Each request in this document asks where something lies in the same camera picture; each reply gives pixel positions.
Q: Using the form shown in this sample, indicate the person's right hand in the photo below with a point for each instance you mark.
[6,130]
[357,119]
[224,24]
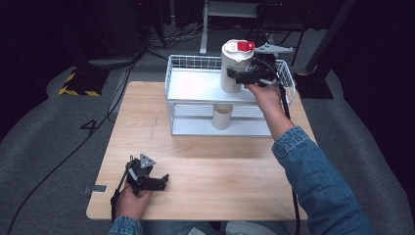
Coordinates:
[269,96]

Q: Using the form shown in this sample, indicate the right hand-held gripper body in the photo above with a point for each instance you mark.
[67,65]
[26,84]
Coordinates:
[267,67]

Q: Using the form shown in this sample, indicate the white desk frame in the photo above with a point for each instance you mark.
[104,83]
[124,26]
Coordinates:
[221,9]

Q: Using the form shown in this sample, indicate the white jug with red lid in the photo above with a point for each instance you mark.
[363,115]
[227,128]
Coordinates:
[233,62]

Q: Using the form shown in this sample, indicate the person's legs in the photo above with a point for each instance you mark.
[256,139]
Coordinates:
[202,229]

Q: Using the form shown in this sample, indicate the white cup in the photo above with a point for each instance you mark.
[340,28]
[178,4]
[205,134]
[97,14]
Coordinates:
[222,117]

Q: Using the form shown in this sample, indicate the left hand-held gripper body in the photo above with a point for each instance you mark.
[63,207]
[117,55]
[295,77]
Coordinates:
[138,172]

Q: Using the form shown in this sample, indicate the grey tape piece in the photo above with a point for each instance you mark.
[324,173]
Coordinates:
[96,188]

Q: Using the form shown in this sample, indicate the black yellow striped base plate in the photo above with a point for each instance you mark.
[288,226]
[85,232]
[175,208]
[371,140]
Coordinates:
[83,83]

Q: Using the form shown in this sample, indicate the black metal chair frame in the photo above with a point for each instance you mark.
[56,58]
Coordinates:
[284,23]

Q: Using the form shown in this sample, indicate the person's left hand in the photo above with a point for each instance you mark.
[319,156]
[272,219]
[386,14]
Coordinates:
[130,204]

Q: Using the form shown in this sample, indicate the black slanted stand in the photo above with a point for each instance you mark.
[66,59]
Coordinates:
[321,58]

